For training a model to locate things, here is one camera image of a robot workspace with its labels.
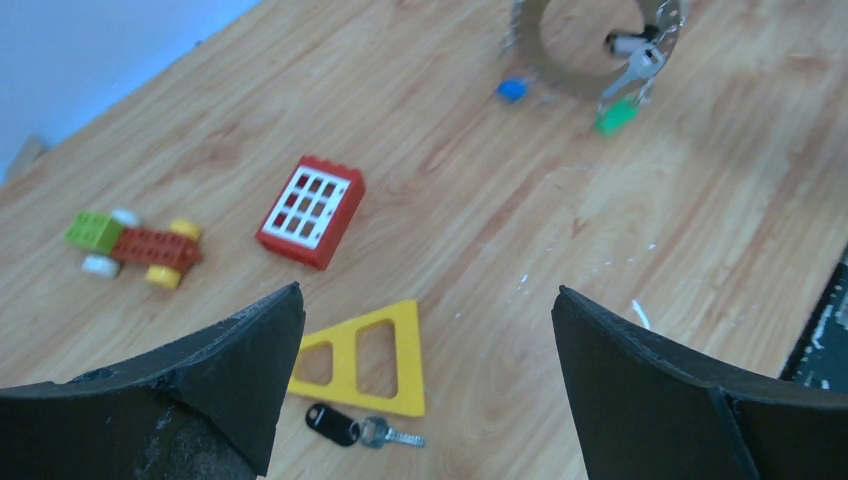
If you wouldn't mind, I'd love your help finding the key with black tag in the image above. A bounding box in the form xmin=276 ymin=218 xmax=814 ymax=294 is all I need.
xmin=305 ymin=403 xmax=426 ymax=450

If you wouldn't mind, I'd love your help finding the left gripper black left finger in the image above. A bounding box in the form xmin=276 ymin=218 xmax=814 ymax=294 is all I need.
xmin=1 ymin=283 xmax=305 ymax=479

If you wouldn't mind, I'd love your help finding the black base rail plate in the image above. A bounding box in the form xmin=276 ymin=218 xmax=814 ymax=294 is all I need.
xmin=779 ymin=249 xmax=847 ymax=393

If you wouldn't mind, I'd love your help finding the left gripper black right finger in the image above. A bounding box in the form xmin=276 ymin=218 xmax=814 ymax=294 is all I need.
xmin=551 ymin=287 xmax=847 ymax=479

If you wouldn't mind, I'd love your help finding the lego car toy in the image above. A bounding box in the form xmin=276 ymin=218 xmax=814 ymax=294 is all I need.
xmin=64 ymin=209 xmax=203 ymax=289

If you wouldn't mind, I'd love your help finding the yellow triangular toy piece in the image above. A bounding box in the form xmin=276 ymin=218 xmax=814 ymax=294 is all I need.
xmin=289 ymin=299 xmax=426 ymax=418

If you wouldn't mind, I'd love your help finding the red lego window brick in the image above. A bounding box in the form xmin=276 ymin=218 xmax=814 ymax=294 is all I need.
xmin=255 ymin=155 xmax=366 ymax=270

